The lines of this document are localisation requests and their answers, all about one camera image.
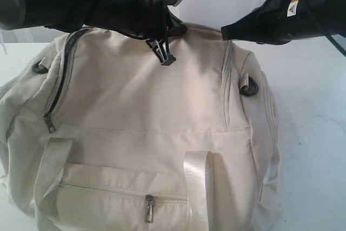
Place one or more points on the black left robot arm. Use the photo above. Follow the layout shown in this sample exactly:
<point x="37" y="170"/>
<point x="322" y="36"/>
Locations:
<point x="63" y="15"/>

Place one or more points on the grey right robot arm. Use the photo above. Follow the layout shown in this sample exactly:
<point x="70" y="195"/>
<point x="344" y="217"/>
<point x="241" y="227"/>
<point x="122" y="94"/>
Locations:
<point x="327" y="17"/>

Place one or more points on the cream duffel bag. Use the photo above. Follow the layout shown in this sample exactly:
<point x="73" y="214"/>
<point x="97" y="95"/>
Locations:
<point x="96" y="134"/>

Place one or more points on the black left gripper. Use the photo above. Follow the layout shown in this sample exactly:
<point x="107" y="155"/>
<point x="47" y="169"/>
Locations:
<point x="141" y="18"/>

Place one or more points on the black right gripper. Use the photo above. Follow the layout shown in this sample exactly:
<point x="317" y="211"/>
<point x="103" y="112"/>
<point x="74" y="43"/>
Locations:
<point x="276" y="22"/>

